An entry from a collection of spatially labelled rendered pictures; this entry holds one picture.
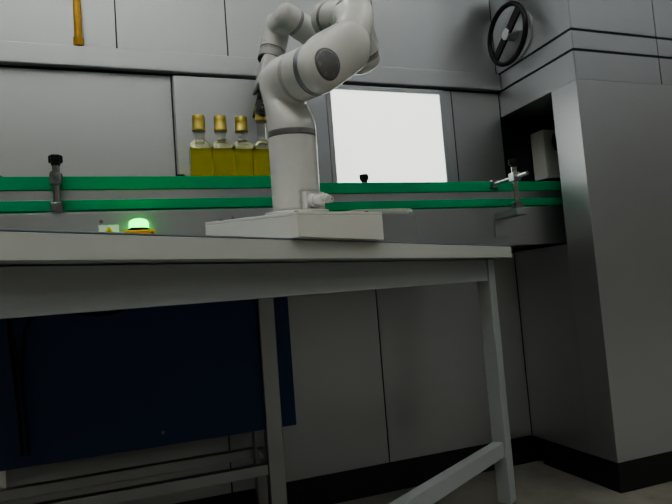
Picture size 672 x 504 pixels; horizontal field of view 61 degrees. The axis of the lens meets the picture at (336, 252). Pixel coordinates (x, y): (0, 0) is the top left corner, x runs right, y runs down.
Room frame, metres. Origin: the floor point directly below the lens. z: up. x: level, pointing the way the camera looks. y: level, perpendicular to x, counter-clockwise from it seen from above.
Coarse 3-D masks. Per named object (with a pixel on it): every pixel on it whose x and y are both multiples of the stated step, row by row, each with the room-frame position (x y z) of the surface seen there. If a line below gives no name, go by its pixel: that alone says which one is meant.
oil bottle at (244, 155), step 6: (234, 144) 1.53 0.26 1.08; (240, 144) 1.53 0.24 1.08; (246, 144) 1.53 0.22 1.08; (252, 144) 1.55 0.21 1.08; (234, 150) 1.53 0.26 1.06; (240, 150) 1.53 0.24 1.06; (246, 150) 1.53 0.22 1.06; (252, 150) 1.54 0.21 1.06; (234, 156) 1.53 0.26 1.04; (240, 156) 1.53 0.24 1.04; (246, 156) 1.53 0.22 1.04; (252, 156) 1.54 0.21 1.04; (234, 162) 1.53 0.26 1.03; (240, 162) 1.52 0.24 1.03; (246, 162) 1.53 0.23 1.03; (252, 162) 1.54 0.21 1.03; (240, 168) 1.52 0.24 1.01; (246, 168) 1.53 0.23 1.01; (252, 168) 1.54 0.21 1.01; (240, 174) 1.52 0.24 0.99; (246, 174) 1.53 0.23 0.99; (252, 174) 1.54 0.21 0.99
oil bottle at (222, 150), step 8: (216, 144) 1.50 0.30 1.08; (224, 144) 1.51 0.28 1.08; (216, 152) 1.50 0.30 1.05; (224, 152) 1.51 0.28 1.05; (232, 152) 1.52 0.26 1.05; (216, 160) 1.50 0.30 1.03; (224, 160) 1.51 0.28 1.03; (232, 160) 1.52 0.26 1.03; (216, 168) 1.50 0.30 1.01; (224, 168) 1.51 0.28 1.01; (232, 168) 1.52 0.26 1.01
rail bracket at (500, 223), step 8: (512, 160) 1.67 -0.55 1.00; (512, 168) 1.67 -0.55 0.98; (512, 176) 1.67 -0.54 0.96; (520, 176) 1.65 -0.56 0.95; (496, 184) 1.76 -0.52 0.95; (512, 184) 1.68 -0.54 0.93; (512, 208) 1.68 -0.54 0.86; (520, 208) 1.66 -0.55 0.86; (496, 216) 1.75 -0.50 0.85; (504, 216) 1.71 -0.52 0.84; (512, 216) 1.70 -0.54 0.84; (496, 224) 1.75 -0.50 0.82; (504, 224) 1.76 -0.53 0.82; (496, 232) 1.75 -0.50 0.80; (504, 232) 1.76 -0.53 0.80
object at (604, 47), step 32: (512, 0) 1.91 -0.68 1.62; (544, 0) 1.77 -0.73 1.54; (576, 0) 1.69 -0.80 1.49; (608, 0) 1.73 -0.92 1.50; (640, 0) 1.78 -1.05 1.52; (544, 32) 1.78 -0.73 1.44; (576, 32) 1.68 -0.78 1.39; (608, 32) 1.73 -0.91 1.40; (640, 32) 1.77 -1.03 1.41; (512, 64) 1.94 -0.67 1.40; (544, 64) 1.80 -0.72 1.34; (576, 64) 1.68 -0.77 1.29; (608, 64) 1.72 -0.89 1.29; (640, 64) 1.77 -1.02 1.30; (512, 96) 1.96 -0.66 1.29; (544, 96) 1.82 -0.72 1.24
